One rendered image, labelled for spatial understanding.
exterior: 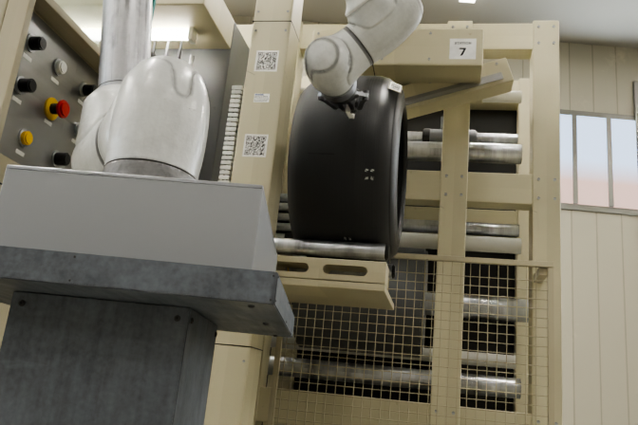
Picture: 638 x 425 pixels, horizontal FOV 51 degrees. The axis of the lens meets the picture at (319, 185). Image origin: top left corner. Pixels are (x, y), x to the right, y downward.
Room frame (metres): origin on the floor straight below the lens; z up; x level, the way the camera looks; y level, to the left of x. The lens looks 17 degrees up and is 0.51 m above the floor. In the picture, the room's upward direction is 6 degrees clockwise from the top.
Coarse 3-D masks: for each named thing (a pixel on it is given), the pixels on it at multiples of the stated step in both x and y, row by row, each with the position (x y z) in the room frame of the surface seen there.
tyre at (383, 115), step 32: (384, 96) 1.70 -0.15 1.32; (320, 128) 1.70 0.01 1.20; (352, 128) 1.68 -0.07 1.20; (384, 128) 1.68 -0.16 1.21; (288, 160) 1.76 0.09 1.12; (320, 160) 1.70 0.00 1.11; (352, 160) 1.68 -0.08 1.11; (384, 160) 1.69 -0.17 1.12; (288, 192) 1.79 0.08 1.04; (320, 192) 1.73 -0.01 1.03; (352, 192) 1.71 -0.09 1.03; (384, 192) 1.72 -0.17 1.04; (320, 224) 1.80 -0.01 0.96; (352, 224) 1.77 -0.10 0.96; (384, 224) 1.78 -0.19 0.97; (320, 256) 1.93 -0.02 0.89
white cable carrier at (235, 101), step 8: (232, 88) 1.97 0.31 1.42; (240, 88) 1.97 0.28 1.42; (232, 96) 1.97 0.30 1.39; (240, 96) 1.97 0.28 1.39; (232, 104) 1.97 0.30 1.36; (240, 104) 2.01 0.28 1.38; (232, 112) 2.00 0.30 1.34; (232, 120) 1.97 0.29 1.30; (232, 128) 1.97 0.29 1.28; (232, 136) 2.01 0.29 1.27; (224, 144) 1.97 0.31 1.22; (232, 144) 1.97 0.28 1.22; (224, 152) 1.97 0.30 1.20; (232, 152) 1.97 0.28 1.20; (224, 160) 1.97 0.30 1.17; (232, 160) 2.01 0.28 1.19; (224, 168) 1.97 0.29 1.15; (232, 168) 1.98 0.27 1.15; (224, 176) 1.97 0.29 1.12
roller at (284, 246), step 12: (276, 240) 1.85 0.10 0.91; (288, 240) 1.84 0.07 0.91; (300, 240) 1.84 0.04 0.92; (312, 240) 1.83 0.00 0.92; (324, 240) 1.83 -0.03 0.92; (276, 252) 1.86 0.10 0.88; (288, 252) 1.85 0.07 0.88; (300, 252) 1.84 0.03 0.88; (312, 252) 1.83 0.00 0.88; (324, 252) 1.82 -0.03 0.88; (336, 252) 1.81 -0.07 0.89; (348, 252) 1.81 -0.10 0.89; (360, 252) 1.80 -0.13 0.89; (372, 252) 1.79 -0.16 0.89; (384, 252) 1.78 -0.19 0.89
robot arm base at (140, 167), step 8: (120, 160) 1.01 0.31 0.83; (128, 160) 1.00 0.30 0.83; (136, 160) 1.00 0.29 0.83; (144, 160) 1.00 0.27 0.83; (104, 168) 1.03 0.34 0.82; (112, 168) 1.01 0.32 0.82; (120, 168) 1.00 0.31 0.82; (128, 168) 1.00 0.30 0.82; (136, 168) 1.00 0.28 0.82; (144, 168) 1.00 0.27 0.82; (152, 168) 1.00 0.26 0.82; (160, 168) 1.00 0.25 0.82; (168, 168) 1.01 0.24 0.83; (176, 168) 1.02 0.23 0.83; (160, 176) 1.00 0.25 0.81; (168, 176) 1.01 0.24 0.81; (176, 176) 1.02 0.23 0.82; (184, 176) 1.03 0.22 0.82; (192, 176) 1.05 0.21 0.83
